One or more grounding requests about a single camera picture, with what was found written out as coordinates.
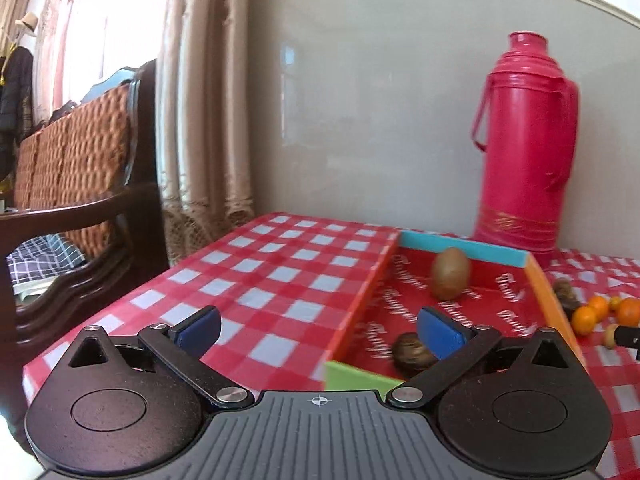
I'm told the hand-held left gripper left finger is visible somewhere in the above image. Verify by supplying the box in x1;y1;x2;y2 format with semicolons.
67;305;254;411

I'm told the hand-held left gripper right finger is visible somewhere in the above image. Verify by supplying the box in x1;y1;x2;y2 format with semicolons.
387;306;572;408

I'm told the dark brown wrinkled fruit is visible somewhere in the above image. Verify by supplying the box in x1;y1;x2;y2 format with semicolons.
552;277;583;316
393;332;440;380

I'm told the brown kiwi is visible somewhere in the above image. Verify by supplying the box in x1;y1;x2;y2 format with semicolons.
431;246;472;302

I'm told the colourful cardboard box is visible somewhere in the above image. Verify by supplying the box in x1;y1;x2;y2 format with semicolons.
324;230;587;397

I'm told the red checked tablecloth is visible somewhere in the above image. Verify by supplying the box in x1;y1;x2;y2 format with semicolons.
22;211;640;480

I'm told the dark wooden sofa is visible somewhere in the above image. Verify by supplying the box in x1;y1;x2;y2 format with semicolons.
0;57;170;361

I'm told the plaid cloth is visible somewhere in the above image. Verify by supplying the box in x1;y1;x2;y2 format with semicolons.
7;234;94;302

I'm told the woven rattan sofa cushion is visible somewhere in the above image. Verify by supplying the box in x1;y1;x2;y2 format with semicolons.
14;82;133;258

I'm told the red thermos flask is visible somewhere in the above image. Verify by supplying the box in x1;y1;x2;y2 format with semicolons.
471;31;581;253

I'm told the beige curtain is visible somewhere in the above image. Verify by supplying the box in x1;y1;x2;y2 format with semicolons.
157;0;257;267

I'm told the blue cloth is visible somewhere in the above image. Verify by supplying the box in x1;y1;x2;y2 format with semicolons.
82;67;146;103

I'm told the dark jacket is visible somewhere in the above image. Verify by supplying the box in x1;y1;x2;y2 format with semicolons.
0;45;36;136

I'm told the pink sheer curtain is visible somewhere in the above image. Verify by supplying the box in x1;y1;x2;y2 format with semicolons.
35;0;168;116

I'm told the cream hat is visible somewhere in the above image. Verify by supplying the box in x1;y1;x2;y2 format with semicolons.
14;11;40;36

